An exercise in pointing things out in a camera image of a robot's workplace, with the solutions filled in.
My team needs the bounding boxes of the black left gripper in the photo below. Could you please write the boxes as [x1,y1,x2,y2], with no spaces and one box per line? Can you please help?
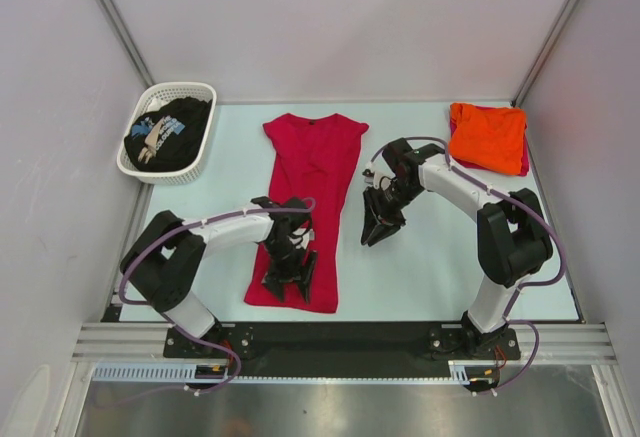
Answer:
[262,237,317,303]

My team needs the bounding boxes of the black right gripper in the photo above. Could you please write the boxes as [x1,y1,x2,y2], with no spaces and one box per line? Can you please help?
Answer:
[361,179,425,246]

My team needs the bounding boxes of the red polo shirt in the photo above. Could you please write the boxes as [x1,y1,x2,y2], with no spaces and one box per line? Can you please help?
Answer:
[243,112,371,315]

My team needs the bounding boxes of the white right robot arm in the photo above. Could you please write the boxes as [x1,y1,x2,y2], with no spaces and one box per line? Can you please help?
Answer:
[361,137,553,358]

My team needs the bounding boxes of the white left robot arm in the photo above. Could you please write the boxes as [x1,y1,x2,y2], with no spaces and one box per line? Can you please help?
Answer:
[118,196,318,358]

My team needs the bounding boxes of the white plastic laundry basket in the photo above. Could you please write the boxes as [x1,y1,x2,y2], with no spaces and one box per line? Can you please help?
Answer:
[116,82,217,185]

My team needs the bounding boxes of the black printed t shirt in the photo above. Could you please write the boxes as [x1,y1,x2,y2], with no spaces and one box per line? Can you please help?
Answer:
[123,97,212,173]

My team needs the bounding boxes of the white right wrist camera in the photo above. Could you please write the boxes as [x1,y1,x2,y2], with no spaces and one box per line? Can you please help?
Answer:
[363,161,391,190]

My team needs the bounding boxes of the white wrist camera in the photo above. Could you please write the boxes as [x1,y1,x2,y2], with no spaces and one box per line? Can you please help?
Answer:
[291,227,315,249]
[363,161,391,190]

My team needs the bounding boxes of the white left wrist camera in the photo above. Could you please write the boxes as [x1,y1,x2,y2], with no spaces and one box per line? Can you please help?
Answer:
[291,227,315,249]

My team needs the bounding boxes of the grey slotted cable duct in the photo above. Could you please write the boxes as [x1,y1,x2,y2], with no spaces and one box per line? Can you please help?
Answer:
[93,363,228,383]

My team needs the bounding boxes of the aluminium frame rail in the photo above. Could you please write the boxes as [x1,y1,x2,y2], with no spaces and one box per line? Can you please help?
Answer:
[72,322,616,364]

